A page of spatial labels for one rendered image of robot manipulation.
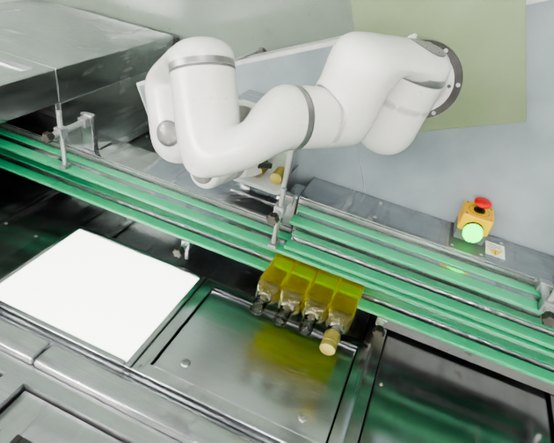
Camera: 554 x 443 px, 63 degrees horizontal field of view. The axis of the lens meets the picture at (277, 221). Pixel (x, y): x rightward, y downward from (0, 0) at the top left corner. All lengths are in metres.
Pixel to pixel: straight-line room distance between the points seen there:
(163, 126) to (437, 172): 0.71
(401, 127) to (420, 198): 0.51
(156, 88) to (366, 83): 0.29
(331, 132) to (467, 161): 0.59
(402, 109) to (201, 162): 0.31
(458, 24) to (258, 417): 0.86
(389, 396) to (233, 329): 0.40
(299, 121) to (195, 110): 0.13
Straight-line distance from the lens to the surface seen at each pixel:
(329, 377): 1.10
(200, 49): 0.58
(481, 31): 0.98
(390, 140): 0.72
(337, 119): 0.61
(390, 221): 1.13
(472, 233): 1.12
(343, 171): 1.20
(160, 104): 0.68
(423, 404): 1.19
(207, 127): 0.57
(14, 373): 1.14
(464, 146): 1.14
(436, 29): 0.99
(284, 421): 1.02
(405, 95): 0.69
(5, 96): 1.50
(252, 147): 0.55
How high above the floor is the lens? 1.82
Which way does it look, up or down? 53 degrees down
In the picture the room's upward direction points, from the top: 142 degrees counter-clockwise
